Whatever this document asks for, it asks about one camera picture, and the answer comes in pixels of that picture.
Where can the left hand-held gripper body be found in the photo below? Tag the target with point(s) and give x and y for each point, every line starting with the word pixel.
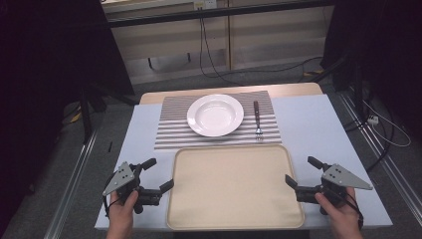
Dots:
pixel 121 176

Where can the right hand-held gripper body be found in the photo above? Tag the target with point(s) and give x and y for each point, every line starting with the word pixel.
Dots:
pixel 341 177

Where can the person's left hand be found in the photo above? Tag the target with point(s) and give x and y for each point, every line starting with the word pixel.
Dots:
pixel 120 219

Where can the person's right hand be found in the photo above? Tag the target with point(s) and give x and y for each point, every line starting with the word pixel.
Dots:
pixel 343 220

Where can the white table cover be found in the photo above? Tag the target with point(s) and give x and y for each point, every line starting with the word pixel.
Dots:
pixel 308 126

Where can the grey striped placemat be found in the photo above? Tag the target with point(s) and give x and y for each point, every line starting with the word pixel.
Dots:
pixel 172 132

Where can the beige plastic tray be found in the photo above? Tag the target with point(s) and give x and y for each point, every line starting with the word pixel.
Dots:
pixel 232 189

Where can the white power strip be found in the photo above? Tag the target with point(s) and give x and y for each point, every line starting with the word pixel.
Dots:
pixel 373 119

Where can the black tripod stand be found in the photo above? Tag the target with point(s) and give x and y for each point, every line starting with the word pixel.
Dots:
pixel 88 109
pixel 355 86

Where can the white round plate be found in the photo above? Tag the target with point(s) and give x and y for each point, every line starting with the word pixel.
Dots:
pixel 215 115

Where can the black curtain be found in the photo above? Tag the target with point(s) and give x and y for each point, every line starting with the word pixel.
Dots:
pixel 381 49
pixel 43 83

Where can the beige background cabinet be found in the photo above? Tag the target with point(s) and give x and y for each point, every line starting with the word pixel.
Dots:
pixel 265 40

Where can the aluminium floor rail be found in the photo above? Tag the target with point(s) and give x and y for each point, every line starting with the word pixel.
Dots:
pixel 71 186
pixel 381 149

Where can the white wall socket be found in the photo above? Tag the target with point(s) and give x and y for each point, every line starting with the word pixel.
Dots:
pixel 205 4

